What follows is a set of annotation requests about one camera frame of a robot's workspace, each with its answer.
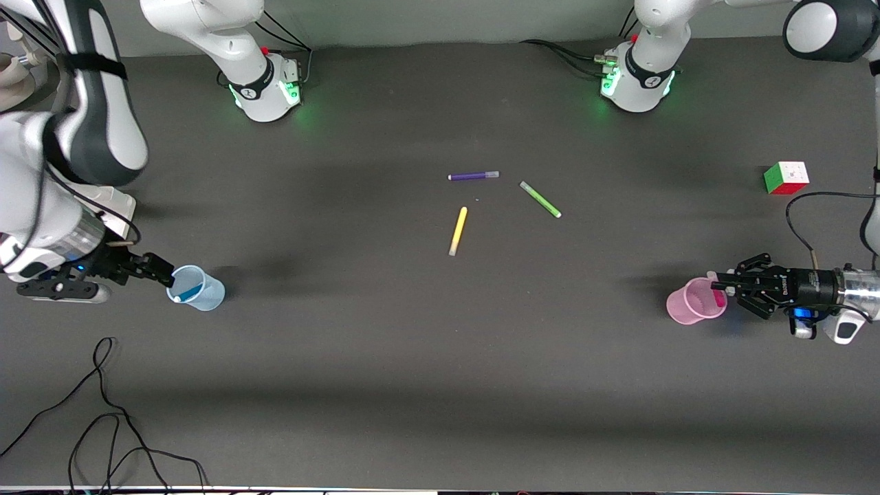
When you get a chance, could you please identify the pink plastic cup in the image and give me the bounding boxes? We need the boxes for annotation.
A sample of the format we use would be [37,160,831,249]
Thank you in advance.
[665,277,728,326]

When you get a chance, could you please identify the black right base cable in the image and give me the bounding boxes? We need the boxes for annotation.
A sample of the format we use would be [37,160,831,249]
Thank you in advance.
[253,10,314,87]

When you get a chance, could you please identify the rubik's cube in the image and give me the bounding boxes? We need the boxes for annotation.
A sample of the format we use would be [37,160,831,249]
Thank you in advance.
[763,161,810,196]

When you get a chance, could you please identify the green marker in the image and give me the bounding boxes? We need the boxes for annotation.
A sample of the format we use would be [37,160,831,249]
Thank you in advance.
[519,181,562,219]

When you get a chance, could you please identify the black base cable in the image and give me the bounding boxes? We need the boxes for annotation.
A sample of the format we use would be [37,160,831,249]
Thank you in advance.
[518,7,637,78]
[253,10,314,87]

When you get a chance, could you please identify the yellow marker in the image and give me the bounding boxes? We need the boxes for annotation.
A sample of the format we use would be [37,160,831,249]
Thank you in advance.
[448,206,469,257]

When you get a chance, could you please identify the black loose table cable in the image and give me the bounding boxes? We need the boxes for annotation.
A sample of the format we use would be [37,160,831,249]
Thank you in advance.
[0,336,209,495]

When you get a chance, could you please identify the beige round object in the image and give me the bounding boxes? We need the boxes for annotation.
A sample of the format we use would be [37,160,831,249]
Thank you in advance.
[0,21,36,112]

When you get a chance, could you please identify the blue plastic cup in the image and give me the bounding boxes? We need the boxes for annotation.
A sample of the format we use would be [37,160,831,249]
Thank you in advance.
[166,265,226,312]

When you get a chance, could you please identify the black left base cable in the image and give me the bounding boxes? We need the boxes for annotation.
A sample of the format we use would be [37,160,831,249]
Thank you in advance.
[518,7,637,78]

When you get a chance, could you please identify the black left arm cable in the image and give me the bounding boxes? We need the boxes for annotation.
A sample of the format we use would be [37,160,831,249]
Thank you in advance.
[785,191,880,270]

